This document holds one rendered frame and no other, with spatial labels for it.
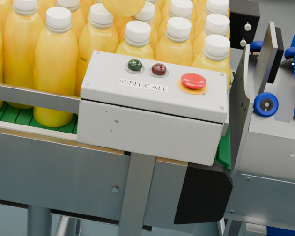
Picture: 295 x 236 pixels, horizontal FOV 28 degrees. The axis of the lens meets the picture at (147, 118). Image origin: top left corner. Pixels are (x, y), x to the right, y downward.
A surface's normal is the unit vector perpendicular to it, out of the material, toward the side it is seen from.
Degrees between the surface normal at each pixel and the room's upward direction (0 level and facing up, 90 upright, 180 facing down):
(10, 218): 0
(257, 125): 52
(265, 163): 71
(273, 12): 0
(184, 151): 90
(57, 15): 0
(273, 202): 109
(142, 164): 90
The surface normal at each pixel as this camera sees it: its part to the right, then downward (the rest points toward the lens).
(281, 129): 0.00, -0.01
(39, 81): -0.61, 0.41
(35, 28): 0.65, 0.26
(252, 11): 0.14, -0.78
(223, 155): 0.62, -0.59
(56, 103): -0.10, 0.60
